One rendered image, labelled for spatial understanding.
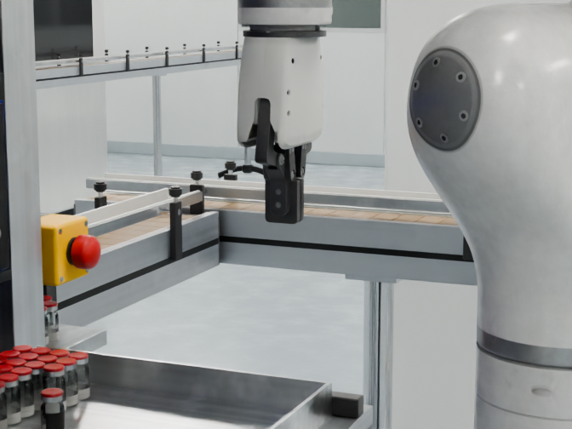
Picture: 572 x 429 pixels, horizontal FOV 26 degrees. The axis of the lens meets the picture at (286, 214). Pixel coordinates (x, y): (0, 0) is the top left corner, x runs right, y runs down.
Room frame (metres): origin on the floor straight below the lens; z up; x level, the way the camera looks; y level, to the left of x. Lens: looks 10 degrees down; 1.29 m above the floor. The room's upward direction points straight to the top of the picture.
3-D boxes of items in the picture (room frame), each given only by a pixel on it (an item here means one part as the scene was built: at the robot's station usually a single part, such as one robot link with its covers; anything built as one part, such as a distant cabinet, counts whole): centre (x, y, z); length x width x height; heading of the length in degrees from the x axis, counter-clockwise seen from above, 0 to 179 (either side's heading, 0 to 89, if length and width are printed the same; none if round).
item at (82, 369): (1.22, 0.21, 0.90); 0.02 x 0.02 x 0.05
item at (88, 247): (1.42, 0.24, 0.99); 0.04 x 0.04 x 0.04; 67
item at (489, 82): (0.83, -0.17, 1.16); 0.19 x 0.12 x 0.24; 126
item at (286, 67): (1.12, 0.00, 1.21); 0.10 x 0.07 x 0.11; 157
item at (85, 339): (1.46, 0.31, 0.87); 0.14 x 0.13 x 0.02; 67
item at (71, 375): (1.20, 0.22, 0.90); 0.02 x 0.02 x 0.05
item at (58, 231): (1.43, 0.28, 1.00); 0.08 x 0.07 x 0.07; 67
